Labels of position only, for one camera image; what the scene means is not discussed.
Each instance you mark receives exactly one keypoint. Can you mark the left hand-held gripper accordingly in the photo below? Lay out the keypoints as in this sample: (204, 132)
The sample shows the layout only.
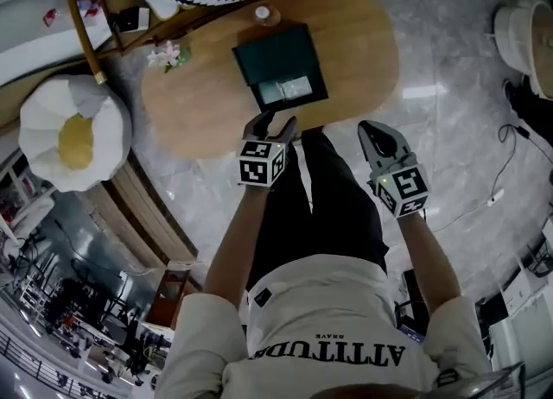
(259, 164)

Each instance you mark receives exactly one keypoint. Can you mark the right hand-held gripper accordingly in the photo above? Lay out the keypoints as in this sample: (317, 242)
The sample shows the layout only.
(406, 190)

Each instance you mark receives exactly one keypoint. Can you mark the dark green box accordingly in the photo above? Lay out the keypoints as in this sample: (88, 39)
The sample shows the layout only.
(276, 56)

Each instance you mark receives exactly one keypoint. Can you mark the person's left forearm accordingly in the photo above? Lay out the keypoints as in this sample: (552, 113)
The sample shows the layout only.
(233, 242)

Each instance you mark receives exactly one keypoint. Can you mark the person's right forearm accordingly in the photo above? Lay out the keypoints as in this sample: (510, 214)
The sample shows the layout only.
(425, 259)

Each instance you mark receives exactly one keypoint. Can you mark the oval wooden coffee table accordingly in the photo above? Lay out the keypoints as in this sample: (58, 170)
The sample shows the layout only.
(207, 99)

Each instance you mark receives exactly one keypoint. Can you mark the person's black trousers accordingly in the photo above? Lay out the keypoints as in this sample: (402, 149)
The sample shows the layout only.
(328, 198)

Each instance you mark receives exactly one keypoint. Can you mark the clear drink bottle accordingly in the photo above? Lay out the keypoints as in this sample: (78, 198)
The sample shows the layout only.
(263, 13)

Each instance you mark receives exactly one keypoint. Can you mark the white power strip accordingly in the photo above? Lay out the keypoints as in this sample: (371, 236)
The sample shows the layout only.
(496, 197)

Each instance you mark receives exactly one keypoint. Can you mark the small pink flower pot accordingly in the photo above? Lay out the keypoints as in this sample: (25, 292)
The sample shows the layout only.
(166, 55)

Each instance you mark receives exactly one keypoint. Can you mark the wooden slatted panel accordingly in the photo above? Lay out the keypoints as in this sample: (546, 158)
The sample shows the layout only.
(147, 216)

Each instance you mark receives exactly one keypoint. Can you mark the person's white printed t-shirt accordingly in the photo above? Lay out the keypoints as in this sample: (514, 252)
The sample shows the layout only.
(328, 302)

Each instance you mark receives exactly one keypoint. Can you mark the white laundry basket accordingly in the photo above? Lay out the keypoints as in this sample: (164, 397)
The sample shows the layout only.
(514, 39)

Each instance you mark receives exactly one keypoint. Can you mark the brown wooden crate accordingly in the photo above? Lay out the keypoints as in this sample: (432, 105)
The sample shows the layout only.
(166, 298)

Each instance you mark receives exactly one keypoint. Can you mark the wooden side shelf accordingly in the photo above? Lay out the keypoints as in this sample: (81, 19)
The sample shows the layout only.
(82, 26)

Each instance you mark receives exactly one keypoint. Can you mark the egg-shaped beanbag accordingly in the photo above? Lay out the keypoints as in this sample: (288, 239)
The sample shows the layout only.
(47, 129)

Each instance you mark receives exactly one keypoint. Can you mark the white cabinet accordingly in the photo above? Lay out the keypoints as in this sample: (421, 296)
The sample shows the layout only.
(523, 328)

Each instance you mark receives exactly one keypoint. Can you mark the black metal railing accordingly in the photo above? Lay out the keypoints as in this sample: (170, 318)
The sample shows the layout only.
(56, 369)

